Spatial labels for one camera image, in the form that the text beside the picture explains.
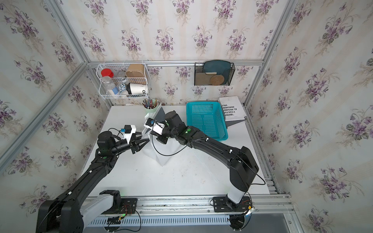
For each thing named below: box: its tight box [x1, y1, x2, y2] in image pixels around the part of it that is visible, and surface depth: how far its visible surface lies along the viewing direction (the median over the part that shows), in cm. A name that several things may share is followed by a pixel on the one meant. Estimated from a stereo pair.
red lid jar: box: [101, 68, 115, 79], surface depth 93 cm
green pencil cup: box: [142, 99, 160, 114], surface depth 100 cm
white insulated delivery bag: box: [141, 102, 179, 167], surface depth 74 cm
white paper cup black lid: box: [126, 82, 148, 95], surface depth 95 cm
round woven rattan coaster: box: [209, 74, 225, 86], surface depth 100 cm
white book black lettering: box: [218, 95, 247, 122], surface depth 109 cm
